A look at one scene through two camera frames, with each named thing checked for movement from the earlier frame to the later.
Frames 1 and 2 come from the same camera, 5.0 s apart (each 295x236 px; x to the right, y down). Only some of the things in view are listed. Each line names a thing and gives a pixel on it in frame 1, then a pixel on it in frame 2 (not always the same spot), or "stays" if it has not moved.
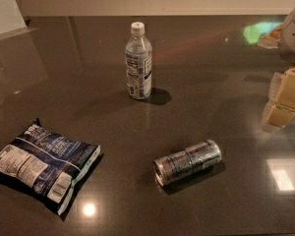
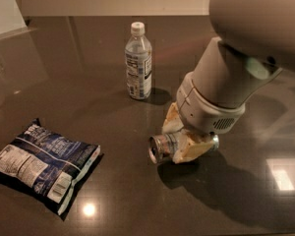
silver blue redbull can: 187,161 → 164,147
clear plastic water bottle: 139,63 stays
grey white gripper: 293,38 → 205,110
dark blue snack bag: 45,163 stays
